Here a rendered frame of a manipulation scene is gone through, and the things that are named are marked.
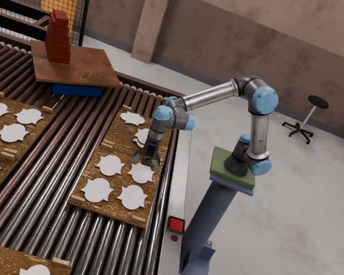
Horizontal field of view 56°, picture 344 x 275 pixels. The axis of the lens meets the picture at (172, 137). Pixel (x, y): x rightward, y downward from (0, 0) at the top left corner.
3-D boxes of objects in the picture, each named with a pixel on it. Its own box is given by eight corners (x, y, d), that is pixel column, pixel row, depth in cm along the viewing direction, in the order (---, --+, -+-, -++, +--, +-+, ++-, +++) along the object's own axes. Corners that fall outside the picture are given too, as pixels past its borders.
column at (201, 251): (212, 242, 265) (261, 165, 216) (206, 284, 233) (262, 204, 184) (168, 225, 265) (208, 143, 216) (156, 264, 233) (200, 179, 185)
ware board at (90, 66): (103, 51, 241) (104, 49, 240) (120, 88, 207) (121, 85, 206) (29, 42, 217) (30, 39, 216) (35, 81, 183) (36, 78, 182)
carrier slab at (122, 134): (172, 127, 209) (172, 125, 208) (162, 167, 175) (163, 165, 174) (119, 109, 206) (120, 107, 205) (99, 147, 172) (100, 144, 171)
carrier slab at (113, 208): (161, 169, 173) (162, 167, 172) (144, 229, 139) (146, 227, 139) (98, 147, 171) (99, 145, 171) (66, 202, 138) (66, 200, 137)
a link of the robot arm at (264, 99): (260, 157, 190) (265, 74, 156) (273, 175, 178) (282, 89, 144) (241, 163, 188) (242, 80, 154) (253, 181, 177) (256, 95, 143)
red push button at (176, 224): (182, 222, 149) (183, 221, 149) (181, 233, 144) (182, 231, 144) (170, 219, 149) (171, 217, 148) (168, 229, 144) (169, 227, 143)
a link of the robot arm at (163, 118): (177, 115, 142) (159, 113, 139) (169, 135, 148) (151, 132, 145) (172, 105, 148) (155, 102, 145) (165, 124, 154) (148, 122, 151)
